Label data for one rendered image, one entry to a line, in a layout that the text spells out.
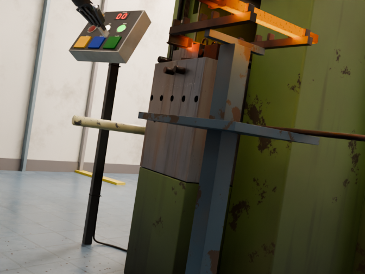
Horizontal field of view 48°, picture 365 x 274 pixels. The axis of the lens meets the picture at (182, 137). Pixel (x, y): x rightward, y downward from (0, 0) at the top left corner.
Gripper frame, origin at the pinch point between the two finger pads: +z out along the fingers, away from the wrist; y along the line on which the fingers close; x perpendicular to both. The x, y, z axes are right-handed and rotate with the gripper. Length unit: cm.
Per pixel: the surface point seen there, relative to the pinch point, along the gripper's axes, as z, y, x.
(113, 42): 7.6, 1.1, -0.2
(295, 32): -24, 103, -27
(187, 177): 18, 64, -54
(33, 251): 43, -12, -96
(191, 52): 5.9, 48.7, -6.7
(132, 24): 8.3, 5.2, 12.5
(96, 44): 7.6, -8.5, -1.7
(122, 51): 10.3, 7.0, -3.2
